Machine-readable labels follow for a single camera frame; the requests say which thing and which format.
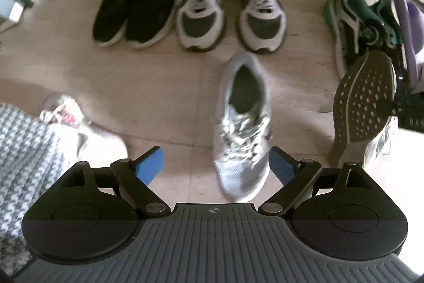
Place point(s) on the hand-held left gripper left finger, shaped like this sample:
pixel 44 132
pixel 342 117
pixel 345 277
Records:
pixel 150 165

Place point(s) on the person's left leg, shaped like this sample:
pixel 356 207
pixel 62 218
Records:
pixel 29 163

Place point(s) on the purple slide sandal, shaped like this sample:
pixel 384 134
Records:
pixel 405 37

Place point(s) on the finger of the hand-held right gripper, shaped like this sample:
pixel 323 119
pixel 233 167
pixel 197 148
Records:
pixel 399 100

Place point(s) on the light grey sneaker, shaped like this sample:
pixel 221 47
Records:
pixel 238 153
pixel 361 104

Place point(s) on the person's left white sneaker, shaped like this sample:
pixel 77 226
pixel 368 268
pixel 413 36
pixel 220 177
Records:
pixel 86 137

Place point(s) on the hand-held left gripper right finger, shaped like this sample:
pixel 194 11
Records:
pixel 281 167

